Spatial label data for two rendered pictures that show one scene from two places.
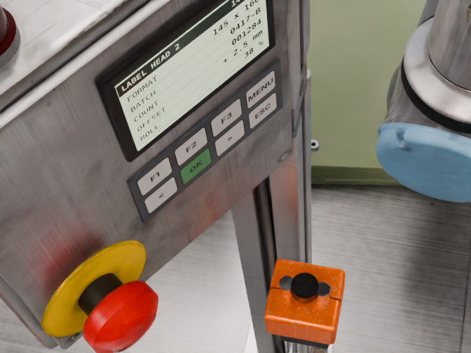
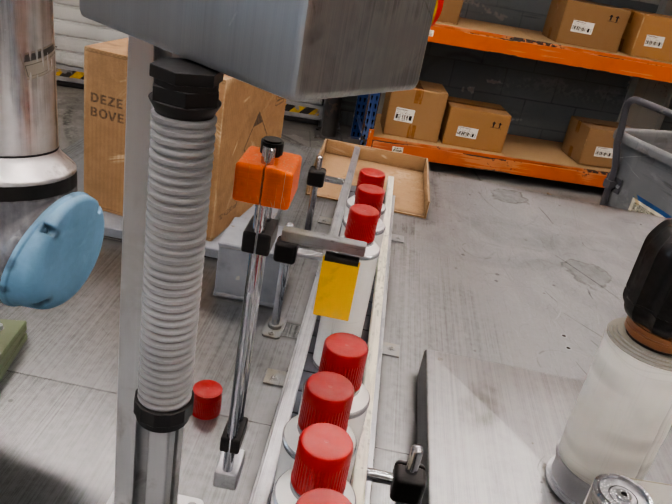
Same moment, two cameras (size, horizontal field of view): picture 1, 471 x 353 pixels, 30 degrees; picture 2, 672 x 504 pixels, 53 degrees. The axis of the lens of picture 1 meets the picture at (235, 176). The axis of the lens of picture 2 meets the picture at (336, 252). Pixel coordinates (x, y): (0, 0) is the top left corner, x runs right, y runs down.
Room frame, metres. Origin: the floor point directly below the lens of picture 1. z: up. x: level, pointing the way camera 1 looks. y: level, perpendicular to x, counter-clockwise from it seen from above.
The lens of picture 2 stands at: (0.29, 0.43, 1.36)
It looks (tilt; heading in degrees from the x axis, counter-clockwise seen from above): 26 degrees down; 251
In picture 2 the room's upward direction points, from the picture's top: 11 degrees clockwise
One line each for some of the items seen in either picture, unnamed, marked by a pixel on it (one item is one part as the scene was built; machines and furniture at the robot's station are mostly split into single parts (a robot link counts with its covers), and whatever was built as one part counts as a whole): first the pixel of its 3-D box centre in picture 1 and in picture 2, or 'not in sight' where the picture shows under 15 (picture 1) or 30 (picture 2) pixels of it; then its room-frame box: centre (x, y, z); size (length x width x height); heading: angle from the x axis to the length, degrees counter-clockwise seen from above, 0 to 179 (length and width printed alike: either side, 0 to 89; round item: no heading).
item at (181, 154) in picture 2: not in sight; (173, 263); (0.26, 0.11, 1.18); 0.04 x 0.04 x 0.21
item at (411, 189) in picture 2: not in sight; (371, 175); (-0.24, -0.94, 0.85); 0.30 x 0.26 x 0.04; 69
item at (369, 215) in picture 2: not in sight; (348, 290); (0.05, -0.20, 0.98); 0.05 x 0.05 x 0.20
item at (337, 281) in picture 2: not in sight; (336, 286); (0.13, -0.02, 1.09); 0.03 x 0.01 x 0.06; 159
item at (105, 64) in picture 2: not in sight; (192, 126); (0.19, -0.76, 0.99); 0.30 x 0.24 x 0.27; 60
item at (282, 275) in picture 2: not in sight; (297, 280); (0.07, -0.34, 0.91); 0.07 x 0.03 x 0.16; 159
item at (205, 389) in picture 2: not in sight; (206, 398); (0.20, -0.18, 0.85); 0.03 x 0.03 x 0.03
